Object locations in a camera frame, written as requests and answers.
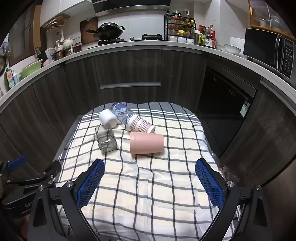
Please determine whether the black microwave oven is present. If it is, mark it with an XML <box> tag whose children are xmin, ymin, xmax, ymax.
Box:
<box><xmin>243</xmin><ymin>28</ymin><xmax>295</xmax><ymax>80</ymax></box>

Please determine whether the white teapot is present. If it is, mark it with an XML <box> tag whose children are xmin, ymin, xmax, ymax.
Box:
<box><xmin>62</xmin><ymin>38</ymin><xmax>75</xmax><ymax>49</ymax></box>

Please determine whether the square clear glass cup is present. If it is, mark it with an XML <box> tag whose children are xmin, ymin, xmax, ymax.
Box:
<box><xmin>95</xmin><ymin>125</ymin><xmax>117</xmax><ymax>153</ymax></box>

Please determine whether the black spice rack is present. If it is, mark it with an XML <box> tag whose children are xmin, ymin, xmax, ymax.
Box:
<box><xmin>164</xmin><ymin>13</ymin><xmax>197</xmax><ymax>42</ymax></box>

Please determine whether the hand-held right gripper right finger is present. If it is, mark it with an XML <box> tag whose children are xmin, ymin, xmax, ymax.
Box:
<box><xmin>195</xmin><ymin>158</ymin><xmax>270</xmax><ymax>241</ymax></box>

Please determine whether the white bowl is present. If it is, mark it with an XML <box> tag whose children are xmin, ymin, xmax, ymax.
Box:
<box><xmin>218</xmin><ymin>44</ymin><xmax>242</xmax><ymax>54</ymax></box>

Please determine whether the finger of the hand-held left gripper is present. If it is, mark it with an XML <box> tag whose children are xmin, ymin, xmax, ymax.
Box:
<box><xmin>5</xmin><ymin>160</ymin><xmax>61</xmax><ymax>189</ymax></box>
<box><xmin>0</xmin><ymin>156</ymin><xmax>28</xmax><ymax>178</ymax></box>

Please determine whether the dark wooden cutting board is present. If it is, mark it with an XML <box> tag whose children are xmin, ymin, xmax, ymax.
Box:
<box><xmin>80</xmin><ymin>17</ymin><xmax>99</xmax><ymax>45</ymax></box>

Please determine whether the black built-in dishwasher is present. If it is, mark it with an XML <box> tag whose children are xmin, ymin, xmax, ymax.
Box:
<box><xmin>198</xmin><ymin>66</ymin><xmax>258</xmax><ymax>158</ymax></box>

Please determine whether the green label sauce bottle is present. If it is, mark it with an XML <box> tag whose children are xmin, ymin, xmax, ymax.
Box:
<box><xmin>205</xmin><ymin>31</ymin><xmax>217</xmax><ymax>48</ymax></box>

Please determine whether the glass door wall cabinet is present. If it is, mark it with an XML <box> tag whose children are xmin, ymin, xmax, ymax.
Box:
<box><xmin>248</xmin><ymin>0</ymin><xmax>293</xmax><ymax>38</ymax></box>

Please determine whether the checked white cloth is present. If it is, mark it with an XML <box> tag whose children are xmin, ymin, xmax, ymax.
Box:
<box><xmin>54</xmin><ymin>102</ymin><xmax>242</xmax><ymax>241</ymax></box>

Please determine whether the pink plastic cup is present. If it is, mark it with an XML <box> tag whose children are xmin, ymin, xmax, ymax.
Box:
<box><xmin>130</xmin><ymin>131</ymin><xmax>164</xmax><ymax>155</ymax></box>

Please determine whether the steel cooking pot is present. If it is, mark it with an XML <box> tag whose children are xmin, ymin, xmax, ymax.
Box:
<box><xmin>52</xmin><ymin>50</ymin><xmax>66</xmax><ymax>61</ymax></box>

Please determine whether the silver drawer handle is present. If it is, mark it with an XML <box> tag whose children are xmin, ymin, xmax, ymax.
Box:
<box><xmin>100</xmin><ymin>82</ymin><xmax>161</xmax><ymax>90</ymax></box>

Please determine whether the white cup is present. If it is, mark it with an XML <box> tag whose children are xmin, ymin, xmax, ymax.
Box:
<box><xmin>99</xmin><ymin>109</ymin><xmax>118</xmax><ymax>128</ymax></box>

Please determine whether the range hood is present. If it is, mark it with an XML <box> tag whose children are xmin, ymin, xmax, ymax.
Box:
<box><xmin>91</xmin><ymin>0</ymin><xmax>171</xmax><ymax>16</ymax></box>

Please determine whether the black gas stove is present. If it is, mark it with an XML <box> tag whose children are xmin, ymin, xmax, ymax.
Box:
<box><xmin>98</xmin><ymin>34</ymin><xmax>163</xmax><ymax>46</ymax></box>

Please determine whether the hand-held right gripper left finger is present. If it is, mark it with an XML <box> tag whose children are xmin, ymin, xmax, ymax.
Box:
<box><xmin>29</xmin><ymin>159</ymin><xmax>105</xmax><ymax>241</ymax></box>

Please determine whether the blue printed glass cup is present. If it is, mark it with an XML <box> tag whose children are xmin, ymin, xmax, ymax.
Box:
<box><xmin>111</xmin><ymin>101</ymin><xmax>134</xmax><ymax>126</ymax></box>

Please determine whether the green dish soap bottle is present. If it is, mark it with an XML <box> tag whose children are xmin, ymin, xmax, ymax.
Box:
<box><xmin>5</xmin><ymin>68</ymin><xmax>16</xmax><ymax>90</ymax></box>

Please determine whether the checkered paper cup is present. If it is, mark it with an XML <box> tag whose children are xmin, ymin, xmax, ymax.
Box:
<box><xmin>125</xmin><ymin>115</ymin><xmax>156</xmax><ymax>134</ymax></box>

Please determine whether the black wok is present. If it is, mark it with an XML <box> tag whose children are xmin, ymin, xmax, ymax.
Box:
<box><xmin>86</xmin><ymin>22</ymin><xmax>125</xmax><ymax>41</ymax></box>

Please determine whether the green plastic basin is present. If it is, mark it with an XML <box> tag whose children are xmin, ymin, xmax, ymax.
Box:
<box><xmin>19</xmin><ymin>60</ymin><xmax>43</xmax><ymax>80</ymax></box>

